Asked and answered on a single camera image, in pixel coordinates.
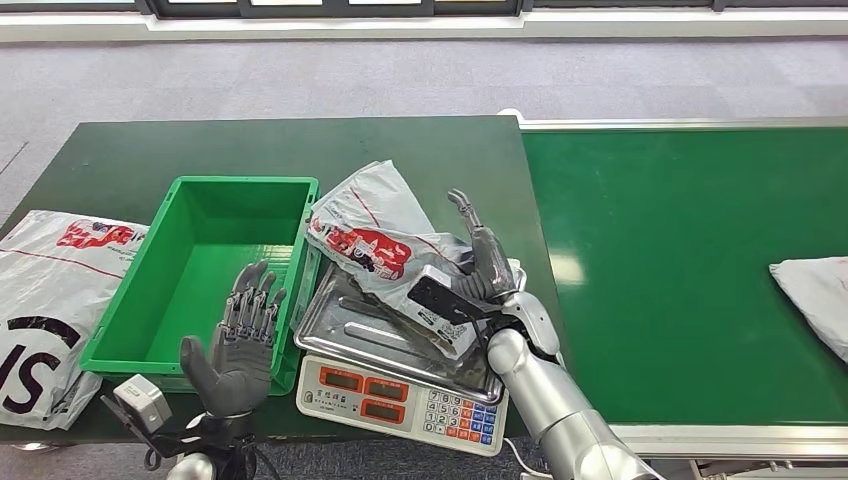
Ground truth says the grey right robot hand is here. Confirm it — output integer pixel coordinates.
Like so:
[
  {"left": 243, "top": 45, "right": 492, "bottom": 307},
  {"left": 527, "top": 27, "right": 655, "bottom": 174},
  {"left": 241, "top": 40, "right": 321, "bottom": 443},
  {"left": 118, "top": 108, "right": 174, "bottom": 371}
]
[{"left": 447, "top": 188, "right": 519, "bottom": 305}]

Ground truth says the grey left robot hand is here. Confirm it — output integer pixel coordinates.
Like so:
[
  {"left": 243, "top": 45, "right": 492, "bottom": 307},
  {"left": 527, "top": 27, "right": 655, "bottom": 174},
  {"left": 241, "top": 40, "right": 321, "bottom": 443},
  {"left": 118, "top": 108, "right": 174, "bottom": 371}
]
[{"left": 180, "top": 260, "right": 288, "bottom": 419}]

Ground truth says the white red-print poly mailer package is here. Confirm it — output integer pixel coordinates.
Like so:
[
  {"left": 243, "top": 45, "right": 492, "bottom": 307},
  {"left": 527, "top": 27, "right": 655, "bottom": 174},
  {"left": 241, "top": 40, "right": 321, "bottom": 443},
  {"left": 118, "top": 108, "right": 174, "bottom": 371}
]
[{"left": 305, "top": 160, "right": 490, "bottom": 363}]

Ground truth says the plain white poly mailer package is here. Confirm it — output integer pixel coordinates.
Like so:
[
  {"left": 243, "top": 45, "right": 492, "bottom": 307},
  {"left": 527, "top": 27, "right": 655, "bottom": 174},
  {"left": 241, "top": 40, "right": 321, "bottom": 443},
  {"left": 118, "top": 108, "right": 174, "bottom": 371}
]
[{"left": 768, "top": 256, "right": 848, "bottom": 365}]

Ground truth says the stainless steel scale tray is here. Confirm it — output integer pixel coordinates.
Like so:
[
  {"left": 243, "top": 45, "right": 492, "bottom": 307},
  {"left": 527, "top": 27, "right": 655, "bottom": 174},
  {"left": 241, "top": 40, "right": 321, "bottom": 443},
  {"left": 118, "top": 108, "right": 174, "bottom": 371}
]
[{"left": 293, "top": 261, "right": 529, "bottom": 406}]

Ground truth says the green plastic crate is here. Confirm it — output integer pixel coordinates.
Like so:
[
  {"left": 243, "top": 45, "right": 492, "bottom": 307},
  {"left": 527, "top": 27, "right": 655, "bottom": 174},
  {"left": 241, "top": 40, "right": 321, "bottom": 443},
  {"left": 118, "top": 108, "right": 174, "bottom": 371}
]
[{"left": 79, "top": 175, "right": 323, "bottom": 397}]

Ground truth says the white electronic scale body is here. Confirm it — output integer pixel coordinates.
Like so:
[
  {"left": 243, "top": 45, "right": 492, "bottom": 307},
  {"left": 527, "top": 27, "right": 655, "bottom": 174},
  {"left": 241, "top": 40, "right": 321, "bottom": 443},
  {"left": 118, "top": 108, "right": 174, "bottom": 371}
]
[{"left": 295, "top": 353, "right": 511, "bottom": 458}]

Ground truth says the large white black-lettered poly mailer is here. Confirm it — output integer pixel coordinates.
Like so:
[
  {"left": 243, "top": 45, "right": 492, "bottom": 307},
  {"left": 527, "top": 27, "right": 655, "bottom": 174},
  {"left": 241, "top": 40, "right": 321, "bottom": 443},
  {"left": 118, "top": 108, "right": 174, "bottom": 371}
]
[{"left": 0, "top": 210, "right": 151, "bottom": 433}]

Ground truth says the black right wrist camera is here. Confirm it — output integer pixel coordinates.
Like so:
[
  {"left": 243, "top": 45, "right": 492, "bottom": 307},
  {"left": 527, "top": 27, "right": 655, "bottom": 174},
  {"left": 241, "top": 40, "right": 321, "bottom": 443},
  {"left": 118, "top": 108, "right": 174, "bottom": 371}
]
[{"left": 406, "top": 264, "right": 488, "bottom": 327}]

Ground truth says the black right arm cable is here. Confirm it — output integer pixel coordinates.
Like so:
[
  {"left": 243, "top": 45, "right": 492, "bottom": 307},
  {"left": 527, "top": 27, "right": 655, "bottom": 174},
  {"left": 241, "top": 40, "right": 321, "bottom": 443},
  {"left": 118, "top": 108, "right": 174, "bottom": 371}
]
[{"left": 467, "top": 313, "right": 506, "bottom": 348}]

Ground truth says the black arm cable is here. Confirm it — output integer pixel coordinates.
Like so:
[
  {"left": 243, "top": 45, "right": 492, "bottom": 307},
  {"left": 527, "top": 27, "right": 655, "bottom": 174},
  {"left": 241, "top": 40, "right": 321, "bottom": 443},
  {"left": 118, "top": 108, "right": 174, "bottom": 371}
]
[
  {"left": 99, "top": 395, "right": 200, "bottom": 474},
  {"left": 467, "top": 313, "right": 506, "bottom": 348}
]

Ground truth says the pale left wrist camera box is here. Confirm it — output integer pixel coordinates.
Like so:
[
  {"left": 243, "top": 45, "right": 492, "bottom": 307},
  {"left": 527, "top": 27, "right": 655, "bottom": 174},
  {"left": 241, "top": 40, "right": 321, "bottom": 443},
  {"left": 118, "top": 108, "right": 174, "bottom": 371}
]
[{"left": 112, "top": 374, "right": 174, "bottom": 435}]

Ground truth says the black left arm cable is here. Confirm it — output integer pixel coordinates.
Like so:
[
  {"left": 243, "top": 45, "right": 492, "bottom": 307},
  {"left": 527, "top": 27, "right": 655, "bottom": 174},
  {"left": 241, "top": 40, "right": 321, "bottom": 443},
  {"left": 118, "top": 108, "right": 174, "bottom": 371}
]
[{"left": 99, "top": 395, "right": 200, "bottom": 474}]

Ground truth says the white scale power cable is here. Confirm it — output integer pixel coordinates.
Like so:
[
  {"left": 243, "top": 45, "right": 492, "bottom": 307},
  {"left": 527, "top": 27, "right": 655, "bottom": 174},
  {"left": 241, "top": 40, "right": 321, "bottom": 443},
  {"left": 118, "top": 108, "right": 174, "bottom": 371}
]
[{"left": 503, "top": 437, "right": 555, "bottom": 480}]

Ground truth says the aluminium conveyor frame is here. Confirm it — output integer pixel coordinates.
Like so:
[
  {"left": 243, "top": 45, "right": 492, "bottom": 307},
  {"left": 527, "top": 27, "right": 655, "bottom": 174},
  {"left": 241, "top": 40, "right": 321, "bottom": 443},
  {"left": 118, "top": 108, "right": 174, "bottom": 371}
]
[{"left": 498, "top": 107, "right": 848, "bottom": 480}]

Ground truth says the dark window frame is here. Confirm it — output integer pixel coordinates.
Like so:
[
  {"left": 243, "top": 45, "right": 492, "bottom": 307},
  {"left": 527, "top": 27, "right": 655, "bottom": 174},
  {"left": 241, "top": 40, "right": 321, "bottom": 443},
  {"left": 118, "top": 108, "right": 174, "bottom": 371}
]
[{"left": 135, "top": 0, "right": 848, "bottom": 19}]

